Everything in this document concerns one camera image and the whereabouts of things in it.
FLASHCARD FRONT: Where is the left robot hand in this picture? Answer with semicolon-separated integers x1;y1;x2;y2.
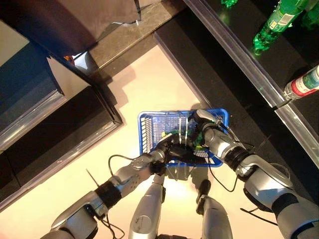
159;135;200;165

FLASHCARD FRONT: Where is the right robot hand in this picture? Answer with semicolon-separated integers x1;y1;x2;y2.
191;109;221;140

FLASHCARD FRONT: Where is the blue plastic shopping basket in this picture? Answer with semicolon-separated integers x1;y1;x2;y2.
138;108;230;168

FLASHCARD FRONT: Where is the water bottle red cap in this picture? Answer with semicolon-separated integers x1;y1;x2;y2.
284;63;319;100

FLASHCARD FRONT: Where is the black base shelf board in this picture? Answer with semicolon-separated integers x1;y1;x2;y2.
153;9;319;200

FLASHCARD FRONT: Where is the silver left robot leg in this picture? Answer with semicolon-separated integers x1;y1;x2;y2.
128;174;167;239

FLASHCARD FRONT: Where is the silver robot leg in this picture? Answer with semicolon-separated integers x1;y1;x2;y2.
128;174;167;239
195;179;234;239

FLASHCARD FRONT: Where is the silver right robot leg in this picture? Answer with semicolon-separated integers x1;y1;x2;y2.
195;179;234;239

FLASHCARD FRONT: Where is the dark side shelving unit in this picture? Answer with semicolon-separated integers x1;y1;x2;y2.
0;19;124;215

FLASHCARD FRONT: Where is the grey brown curtain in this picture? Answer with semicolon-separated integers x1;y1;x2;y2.
0;0;143;54

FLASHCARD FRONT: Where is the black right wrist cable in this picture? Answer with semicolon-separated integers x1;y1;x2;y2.
208;119;256;193

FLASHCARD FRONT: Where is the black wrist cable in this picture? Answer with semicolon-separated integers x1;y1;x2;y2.
208;119;256;193
108;154;140;178

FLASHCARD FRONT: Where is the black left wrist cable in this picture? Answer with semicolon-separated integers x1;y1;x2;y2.
108;154;140;178

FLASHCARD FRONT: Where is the black rail joint clip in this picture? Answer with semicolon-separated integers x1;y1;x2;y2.
273;98;295;110

